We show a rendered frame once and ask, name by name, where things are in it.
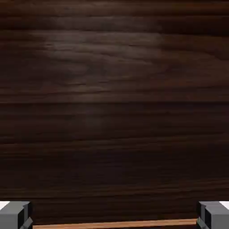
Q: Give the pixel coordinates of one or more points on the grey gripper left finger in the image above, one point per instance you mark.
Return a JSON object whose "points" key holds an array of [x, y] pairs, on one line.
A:
{"points": [[10, 216]]}

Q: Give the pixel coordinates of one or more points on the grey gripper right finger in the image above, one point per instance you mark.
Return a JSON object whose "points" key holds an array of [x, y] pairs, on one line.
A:
{"points": [[217, 217]]}

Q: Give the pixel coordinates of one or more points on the light wood cabinet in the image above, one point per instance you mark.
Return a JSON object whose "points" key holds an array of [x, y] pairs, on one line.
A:
{"points": [[114, 224]]}

